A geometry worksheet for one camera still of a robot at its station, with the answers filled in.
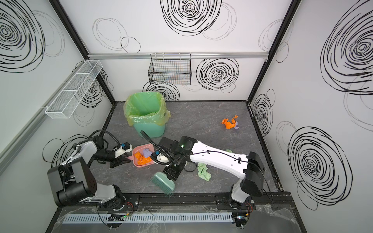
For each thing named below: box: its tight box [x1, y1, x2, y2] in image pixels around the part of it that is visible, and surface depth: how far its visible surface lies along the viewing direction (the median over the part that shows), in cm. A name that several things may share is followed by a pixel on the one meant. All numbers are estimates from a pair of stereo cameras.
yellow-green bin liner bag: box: [122, 91, 172, 127], surface depth 91 cm
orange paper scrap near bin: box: [134, 151, 152, 166], surface depth 84 cm
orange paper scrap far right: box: [220, 115, 239, 130], surface depth 107 cm
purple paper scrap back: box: [142, 148, 153, 158], surface depth 86 cm
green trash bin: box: [123, 91, 171, 138], surface depth 90 cm
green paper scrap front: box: [197, 162, 212, 182], surface depth 84 cm
